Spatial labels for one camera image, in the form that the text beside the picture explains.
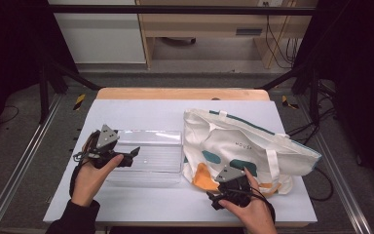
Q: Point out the light wooden desk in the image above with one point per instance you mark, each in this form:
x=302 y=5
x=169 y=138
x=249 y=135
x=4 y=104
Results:
x=207 y=22

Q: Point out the grey desk label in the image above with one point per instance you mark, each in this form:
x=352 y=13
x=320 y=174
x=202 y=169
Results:
x=249 y=31

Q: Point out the white table sheet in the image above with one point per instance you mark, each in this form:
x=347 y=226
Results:
x=149 y=113

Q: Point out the person's left hand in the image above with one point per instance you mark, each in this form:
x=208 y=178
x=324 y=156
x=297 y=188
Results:
x=87 y=183

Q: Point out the black metal stand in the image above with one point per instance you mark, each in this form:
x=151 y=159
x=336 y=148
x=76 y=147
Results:
x=44 y=94
x=313 y=94

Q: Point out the white cabinet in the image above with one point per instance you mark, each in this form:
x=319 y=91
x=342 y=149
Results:
x=100 y=35

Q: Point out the yellow tool left floor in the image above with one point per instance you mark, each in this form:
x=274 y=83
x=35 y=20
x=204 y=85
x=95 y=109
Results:
x=79 y=101

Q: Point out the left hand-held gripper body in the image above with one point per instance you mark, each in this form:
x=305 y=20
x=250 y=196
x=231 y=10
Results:
x=107 y=138

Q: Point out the person's right hand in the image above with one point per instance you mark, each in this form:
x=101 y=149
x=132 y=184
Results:
x=256 y=216

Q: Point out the black curtain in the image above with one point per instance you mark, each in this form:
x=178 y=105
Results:
x=363 y=81
x=9 y=58

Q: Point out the yellow tool right floor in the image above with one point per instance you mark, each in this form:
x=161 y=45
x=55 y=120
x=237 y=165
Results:
x=287 y=102

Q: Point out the aluminium floor rail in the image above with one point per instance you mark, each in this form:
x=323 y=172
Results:
x=19 y=169
x=337 y=169

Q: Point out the yellow tool floor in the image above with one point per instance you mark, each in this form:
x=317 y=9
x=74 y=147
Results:
x=287 y=102
x=79 y=101

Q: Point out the white canvas tote bag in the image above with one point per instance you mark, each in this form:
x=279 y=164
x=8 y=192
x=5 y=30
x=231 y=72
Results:
x=233 y=143

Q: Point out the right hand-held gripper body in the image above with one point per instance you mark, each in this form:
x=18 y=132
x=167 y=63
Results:
x=235 y=191

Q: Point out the clear plastic tray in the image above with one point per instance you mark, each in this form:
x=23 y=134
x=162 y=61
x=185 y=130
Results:
x=156 y=159

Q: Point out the black horizontal frame bar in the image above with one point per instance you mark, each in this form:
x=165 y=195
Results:
x=175 y=9

